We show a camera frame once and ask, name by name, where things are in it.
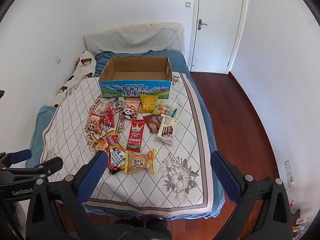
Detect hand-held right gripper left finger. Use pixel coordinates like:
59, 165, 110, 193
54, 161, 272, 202
25, 151, 108, 240

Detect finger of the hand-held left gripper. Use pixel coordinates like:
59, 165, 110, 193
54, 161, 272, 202
0, 149, 32, 168
30, 156, 63, 180

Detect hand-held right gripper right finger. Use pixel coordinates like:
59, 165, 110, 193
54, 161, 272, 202
211, 151, 293, 240

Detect yellow red instant noodle packet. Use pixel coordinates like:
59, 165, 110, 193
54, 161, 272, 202
94, 131, 128, 174

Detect small orange panda snack packet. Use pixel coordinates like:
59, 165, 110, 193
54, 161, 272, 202
86, 114, 107, 134

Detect yellow clear pastry packet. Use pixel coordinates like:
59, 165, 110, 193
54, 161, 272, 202
124, 148, 157, 175

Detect small red snack packet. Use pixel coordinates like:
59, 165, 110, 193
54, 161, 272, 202
104, 112, 115, 128

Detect long red crown snack packet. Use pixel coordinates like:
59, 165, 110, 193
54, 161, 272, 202
126, 119, 146, 152

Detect large orange panda snack packet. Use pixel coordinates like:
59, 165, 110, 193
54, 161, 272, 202
120, 97, 142, 120

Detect white chocolate cookie packet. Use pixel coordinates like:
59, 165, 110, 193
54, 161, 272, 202
154, 114, 178, 145

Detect brown pastry packet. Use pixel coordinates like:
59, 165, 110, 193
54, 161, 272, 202
143, 113, 163, 133

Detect printed blue cardboard box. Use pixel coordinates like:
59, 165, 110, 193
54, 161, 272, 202
98, 56, 173, 99

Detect white orange snack packet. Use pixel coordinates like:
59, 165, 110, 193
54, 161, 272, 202
94, 98, 116, 114

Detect small green white packet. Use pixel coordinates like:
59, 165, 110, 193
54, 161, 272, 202
114, 97, 125, 113

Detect yellow snack packet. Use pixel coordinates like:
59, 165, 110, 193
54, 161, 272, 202
139, 94, 160, 114

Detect colourful candy bag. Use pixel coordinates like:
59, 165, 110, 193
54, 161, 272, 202
152, 100, 177, 118

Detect bear print pillow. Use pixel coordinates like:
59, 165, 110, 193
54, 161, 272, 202
51, 50, 97, 108

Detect blue ruffled pillow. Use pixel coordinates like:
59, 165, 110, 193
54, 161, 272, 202
94, 50, 187, 77

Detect white textured pillow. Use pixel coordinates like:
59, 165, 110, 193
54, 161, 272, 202
84, 22, 185, 55

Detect white door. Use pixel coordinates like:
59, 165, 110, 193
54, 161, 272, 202
189, 0, 249, 74

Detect white wall socket strip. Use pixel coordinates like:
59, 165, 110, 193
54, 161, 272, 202
284, 160, 296, 193

